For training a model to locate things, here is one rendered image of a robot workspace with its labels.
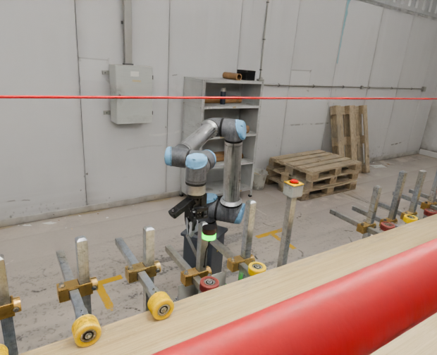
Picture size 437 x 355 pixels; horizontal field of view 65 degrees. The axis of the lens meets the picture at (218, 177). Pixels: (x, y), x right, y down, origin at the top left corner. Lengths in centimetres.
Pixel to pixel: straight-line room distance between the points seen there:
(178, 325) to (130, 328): 16
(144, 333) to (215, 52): 378
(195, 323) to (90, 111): 304
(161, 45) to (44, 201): 215
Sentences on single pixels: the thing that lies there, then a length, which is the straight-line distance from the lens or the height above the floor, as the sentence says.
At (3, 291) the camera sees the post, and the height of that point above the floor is 102.
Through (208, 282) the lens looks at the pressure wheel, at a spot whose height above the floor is 91.
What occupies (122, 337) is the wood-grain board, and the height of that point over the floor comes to 90.
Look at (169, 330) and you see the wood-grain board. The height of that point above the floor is 90.
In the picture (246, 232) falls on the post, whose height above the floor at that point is 101.
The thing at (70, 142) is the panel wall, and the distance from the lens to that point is 399.
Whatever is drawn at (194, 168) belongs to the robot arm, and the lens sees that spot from 142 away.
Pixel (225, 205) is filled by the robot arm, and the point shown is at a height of 86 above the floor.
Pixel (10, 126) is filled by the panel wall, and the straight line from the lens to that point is 388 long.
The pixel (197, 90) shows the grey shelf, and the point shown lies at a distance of 407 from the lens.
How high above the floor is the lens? 177
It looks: 19 degrees down
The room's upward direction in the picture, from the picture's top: 4 degrees clockwise
